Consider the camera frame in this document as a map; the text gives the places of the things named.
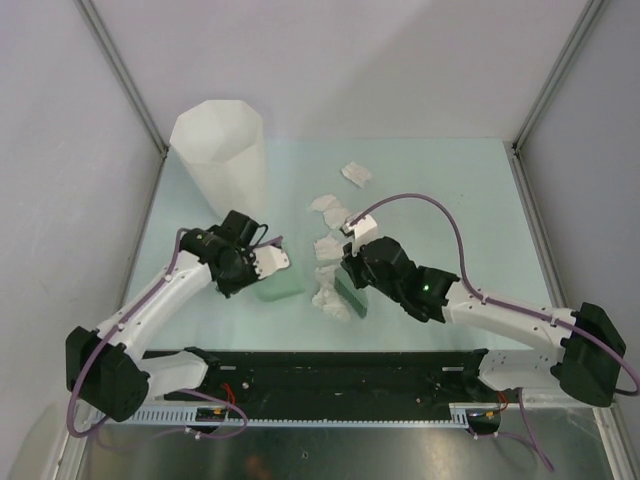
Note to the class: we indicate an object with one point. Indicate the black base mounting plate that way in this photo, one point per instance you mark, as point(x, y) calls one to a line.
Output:
point(350, 385)

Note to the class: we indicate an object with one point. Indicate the large bottom paper scrap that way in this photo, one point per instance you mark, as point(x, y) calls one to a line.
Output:
point(327, 298)

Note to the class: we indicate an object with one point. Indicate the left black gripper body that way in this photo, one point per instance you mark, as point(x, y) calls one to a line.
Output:
point(241, 274)

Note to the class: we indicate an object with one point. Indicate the right aluminium frame post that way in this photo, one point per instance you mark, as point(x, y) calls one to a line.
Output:
point(580, 33)

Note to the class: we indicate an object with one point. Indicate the right aluminium side rail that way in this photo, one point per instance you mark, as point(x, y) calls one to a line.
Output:
point(542, 225)

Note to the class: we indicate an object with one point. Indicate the green plastic dustpan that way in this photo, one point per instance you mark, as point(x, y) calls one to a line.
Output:
point(283, 284)

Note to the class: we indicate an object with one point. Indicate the green hand brush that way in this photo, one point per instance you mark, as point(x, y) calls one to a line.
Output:
point(355, 298)

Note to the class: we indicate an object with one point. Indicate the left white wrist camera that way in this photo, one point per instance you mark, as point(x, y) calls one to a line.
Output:
point(268, 260)

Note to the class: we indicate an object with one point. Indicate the white faceted waste bin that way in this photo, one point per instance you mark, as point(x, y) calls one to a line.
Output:
point(221, 145)

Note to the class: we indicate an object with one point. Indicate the aluminium frame post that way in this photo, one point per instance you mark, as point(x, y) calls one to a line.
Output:
point(580, 33)
point(108, 48)

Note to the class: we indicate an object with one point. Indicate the left aluminium frame post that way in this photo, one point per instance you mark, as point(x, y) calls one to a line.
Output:
point(108, 48)

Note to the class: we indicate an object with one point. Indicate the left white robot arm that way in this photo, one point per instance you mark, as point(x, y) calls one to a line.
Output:
point(107, 368)

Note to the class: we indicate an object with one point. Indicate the grey slotted cable duct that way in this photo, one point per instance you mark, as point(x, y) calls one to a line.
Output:
point(216, 416)

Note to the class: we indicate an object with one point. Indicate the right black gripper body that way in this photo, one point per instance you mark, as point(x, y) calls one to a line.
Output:
point(362, 276)

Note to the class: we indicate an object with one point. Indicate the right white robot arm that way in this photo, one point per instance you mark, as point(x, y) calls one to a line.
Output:
point(433, 294)

